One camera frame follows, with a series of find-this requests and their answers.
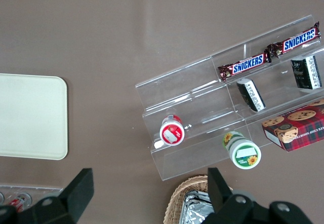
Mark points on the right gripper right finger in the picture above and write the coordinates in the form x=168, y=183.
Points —
x=227, y=208

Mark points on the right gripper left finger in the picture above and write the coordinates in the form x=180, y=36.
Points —
x=71, y=198

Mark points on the aluminium foil tray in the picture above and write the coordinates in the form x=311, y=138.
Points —
x=197, y=208

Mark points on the light oval wicker basket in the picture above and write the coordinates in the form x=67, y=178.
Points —
x=174, y=203

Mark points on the cream plastic tray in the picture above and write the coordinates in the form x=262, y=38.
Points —
x=30, y=117

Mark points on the clear acrylic bottle rack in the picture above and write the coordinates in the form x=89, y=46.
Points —
x=50, y=192

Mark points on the green sunflower yogurt cup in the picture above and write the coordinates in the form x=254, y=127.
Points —
x=245, y=155

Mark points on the red yogurt cup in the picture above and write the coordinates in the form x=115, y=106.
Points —
x=172, y=132

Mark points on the red tartan cookie box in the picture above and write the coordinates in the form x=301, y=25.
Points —
x=303, y=127

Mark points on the small black snack box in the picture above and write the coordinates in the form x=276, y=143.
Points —
x=306, y=72
x=251, y=96

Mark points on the clear acrylic stepped riser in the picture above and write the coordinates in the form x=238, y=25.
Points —
x=182, y=82
x=278, y=92

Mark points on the Snickers chocolate bar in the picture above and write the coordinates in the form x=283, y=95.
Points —
x=246, y=65
x=296, y=41

